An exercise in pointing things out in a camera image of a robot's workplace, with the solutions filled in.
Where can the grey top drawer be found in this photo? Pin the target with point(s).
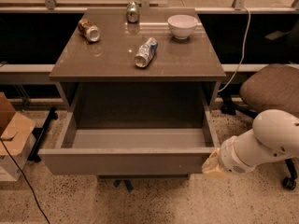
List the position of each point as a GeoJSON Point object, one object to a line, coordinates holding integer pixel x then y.
{"type": "Point", "coordinates": [158, 131]}

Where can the cardboard box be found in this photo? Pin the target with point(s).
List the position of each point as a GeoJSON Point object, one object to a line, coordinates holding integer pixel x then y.
{"type": "Point", "coordinates": [16, 132]}

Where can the grey drawer cabinet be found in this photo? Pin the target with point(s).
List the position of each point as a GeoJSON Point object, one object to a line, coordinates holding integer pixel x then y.
{"type": "Point", "coordinates": [166, 59]}

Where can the black metal floor stand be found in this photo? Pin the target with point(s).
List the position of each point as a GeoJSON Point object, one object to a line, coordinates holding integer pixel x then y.
{"type": "Point", "coordinates": [39, 134]}

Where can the blue tape cross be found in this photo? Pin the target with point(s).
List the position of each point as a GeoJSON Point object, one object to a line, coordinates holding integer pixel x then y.
{"type": "Point", "coordinates": [127, 184]}

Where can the brown crushed can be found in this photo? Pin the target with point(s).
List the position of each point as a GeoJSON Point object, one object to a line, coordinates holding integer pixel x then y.
{"type": "Point", "coordinates": [89, 30]}

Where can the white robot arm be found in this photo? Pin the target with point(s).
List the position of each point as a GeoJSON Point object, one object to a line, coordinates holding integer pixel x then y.
{"type": "Point", "coordinates": [274, 136]}

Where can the foam gripper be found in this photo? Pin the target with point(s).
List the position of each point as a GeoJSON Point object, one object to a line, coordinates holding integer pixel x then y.
{"type": "Point", "coordinates": [232, 158]}

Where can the white ceramic bowl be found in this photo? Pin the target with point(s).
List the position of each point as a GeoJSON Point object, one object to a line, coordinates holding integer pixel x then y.
{"type": "Point", "coordinates": [182, 26]}

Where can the brown office chair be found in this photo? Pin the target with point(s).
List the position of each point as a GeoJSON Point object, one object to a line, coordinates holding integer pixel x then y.
{"type": "Point", "coordinates": [276, 86]}

